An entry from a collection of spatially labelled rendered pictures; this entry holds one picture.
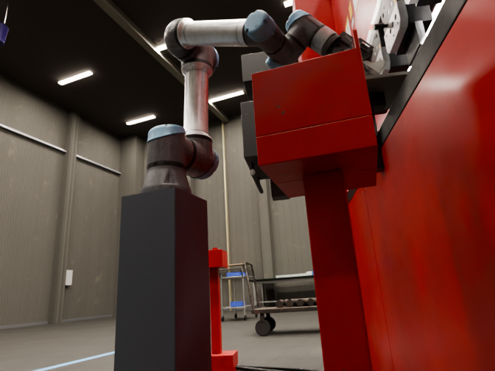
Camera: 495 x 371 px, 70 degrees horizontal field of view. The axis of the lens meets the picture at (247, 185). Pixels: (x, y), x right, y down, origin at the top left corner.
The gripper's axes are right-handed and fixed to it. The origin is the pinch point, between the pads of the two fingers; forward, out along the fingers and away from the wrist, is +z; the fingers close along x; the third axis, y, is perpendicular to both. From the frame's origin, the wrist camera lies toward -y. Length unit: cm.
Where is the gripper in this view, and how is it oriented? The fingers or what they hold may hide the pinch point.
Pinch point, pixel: (379, 89)
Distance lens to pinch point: 108.5
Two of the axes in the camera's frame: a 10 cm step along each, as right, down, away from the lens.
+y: 7.1, -7.0, 0.7
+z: 6.8, 6.6, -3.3
